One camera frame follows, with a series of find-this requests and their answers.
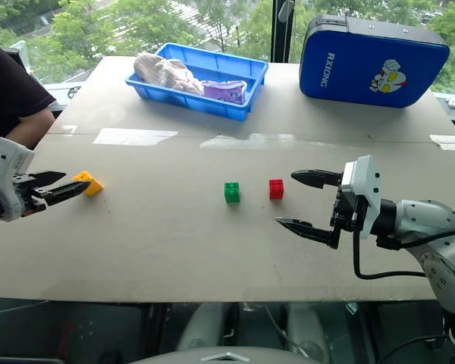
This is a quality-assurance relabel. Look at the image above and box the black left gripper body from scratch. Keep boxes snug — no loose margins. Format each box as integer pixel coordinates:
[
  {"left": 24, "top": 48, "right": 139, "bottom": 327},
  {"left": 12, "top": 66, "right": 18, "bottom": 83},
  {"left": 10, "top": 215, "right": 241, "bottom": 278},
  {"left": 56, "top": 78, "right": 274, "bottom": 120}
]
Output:
[{"left": 10, "top": 172, "right": 49, "bottom": 219}]

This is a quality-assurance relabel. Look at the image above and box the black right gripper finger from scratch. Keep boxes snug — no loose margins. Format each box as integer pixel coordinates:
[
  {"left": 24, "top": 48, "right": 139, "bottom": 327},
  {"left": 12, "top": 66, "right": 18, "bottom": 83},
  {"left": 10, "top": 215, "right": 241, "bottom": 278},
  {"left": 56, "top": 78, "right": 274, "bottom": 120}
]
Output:
[
  {"left": 275, "top": 217, "right": 344, "bottom": 250},
  {"left": 290, "top": 168, "right": 344, "bottom": 190}
]

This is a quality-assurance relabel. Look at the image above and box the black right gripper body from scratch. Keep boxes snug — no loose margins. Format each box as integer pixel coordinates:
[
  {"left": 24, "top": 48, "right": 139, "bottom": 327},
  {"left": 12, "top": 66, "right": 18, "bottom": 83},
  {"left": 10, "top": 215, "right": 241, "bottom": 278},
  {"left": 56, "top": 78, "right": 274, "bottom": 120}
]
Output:
[{"left": 328, "top": 184, "right": 366, "bottom": 233}]

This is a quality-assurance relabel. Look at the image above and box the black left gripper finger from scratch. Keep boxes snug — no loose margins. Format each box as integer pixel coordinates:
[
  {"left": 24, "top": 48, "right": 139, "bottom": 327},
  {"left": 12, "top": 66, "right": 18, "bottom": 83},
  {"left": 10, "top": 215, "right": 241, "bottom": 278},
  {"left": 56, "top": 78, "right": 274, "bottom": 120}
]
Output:
[
  {"left": 29, "top": 171, "right": 67, "bottom": 188},
  {"left": 41, "top": 180, "right": 93, "bottom": 207}
]

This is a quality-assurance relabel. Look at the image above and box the yellow building block cube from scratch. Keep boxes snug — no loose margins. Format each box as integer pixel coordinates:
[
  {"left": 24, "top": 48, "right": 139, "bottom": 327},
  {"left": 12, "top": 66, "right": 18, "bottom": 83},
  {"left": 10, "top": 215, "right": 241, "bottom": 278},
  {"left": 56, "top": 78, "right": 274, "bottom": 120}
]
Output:
[{"left": 72, "top": 170, "right": 105, "bottom": 197}]

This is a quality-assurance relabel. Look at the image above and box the red building block cube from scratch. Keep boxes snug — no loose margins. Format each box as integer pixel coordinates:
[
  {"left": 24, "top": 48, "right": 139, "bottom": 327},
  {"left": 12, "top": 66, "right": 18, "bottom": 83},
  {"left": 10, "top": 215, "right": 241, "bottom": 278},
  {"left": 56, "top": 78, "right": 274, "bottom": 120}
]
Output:
[{"left": 268, "top": 178, "right": 285, "bottom": 201}]

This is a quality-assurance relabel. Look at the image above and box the green building block cube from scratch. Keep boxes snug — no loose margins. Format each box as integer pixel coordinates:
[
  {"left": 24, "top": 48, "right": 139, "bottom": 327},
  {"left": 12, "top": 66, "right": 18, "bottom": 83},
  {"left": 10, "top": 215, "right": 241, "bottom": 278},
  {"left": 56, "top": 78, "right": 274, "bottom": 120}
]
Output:
[{"left": 223, "top": 181, "right": 241, "bottom": 204}]

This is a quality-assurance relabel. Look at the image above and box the white robot leg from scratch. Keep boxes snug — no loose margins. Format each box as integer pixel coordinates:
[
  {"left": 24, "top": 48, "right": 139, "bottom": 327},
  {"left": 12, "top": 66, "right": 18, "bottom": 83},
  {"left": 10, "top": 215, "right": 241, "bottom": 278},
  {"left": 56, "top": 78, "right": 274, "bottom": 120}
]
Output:
[
  {"left": 285, "top": 302, "right": 331, "bottom": 363},
  {"left": 175, "top": 302, "right": 229, "bottom": 353}
]

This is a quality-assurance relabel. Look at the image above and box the person in black shirt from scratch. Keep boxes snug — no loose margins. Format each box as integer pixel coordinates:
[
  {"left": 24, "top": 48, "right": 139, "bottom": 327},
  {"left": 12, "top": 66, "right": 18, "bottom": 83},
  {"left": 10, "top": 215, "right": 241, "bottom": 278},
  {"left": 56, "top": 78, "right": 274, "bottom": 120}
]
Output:
[{"left": 0, "top": 35, "right": 58, "bottom": 145}]

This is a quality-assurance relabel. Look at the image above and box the purple packaged item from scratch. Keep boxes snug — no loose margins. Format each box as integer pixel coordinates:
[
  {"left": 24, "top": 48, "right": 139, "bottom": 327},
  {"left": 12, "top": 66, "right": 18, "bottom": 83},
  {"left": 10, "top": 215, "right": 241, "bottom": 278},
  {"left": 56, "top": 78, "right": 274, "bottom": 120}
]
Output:
[{"left": 201, "top": 79, "right": 249, "bottom": 105}]

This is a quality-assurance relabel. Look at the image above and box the blue hard case with cartoon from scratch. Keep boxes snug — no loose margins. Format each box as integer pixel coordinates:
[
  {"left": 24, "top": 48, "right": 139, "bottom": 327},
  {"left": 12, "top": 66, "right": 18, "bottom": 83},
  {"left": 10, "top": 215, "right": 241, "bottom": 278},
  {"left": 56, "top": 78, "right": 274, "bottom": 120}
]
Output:
[{"left": 298, "top": 14, "right": 451, "bottom": 109}]

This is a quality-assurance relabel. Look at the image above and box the blue plastic bin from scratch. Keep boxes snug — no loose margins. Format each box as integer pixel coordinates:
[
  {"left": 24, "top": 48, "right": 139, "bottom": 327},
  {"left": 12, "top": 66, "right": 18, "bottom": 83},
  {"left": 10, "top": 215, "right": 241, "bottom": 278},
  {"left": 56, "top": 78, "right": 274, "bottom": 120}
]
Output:
[{"left": 124, "top": 42, "right": 270, "bottom": 123}]

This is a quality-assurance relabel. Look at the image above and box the silver robot torso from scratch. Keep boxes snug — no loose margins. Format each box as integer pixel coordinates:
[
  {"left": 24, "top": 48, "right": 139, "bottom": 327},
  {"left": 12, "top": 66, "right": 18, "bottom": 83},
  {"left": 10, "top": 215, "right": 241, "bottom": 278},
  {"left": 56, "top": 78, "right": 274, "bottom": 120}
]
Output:
[{"left": 130, "top": 345, "right": 314, "bottom": 364}]

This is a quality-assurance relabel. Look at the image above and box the pink crumpled cloth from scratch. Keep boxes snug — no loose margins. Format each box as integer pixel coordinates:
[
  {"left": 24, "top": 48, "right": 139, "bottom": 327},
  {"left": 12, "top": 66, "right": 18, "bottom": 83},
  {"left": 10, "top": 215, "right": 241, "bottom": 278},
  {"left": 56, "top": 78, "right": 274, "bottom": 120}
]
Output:
[{"left": 133, "top": 52, "right": 206, "bottom": 96}]

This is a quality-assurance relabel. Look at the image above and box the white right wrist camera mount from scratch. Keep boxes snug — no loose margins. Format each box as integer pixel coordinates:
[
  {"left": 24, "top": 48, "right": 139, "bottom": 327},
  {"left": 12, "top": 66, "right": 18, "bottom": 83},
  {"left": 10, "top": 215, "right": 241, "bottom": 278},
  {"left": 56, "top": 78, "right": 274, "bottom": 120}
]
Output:
[{"left": 340, "top": 154, "right": 384, "bottom": 239}]

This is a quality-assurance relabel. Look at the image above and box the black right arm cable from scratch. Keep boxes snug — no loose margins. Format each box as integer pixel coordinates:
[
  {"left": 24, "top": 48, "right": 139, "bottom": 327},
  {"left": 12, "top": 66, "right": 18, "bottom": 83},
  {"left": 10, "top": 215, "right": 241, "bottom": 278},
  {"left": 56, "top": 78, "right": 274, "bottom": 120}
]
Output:
[{"left": 352, "top": 226, "right": 455, "bottom": 281}]

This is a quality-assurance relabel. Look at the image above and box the black window frame post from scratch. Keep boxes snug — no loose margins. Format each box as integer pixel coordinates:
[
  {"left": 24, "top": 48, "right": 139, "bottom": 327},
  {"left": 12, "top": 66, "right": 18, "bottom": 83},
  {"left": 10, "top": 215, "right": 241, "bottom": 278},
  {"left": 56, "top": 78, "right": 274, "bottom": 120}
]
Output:
[{"left": 270, "top": 0, "right": 293, "bottom": 64}]

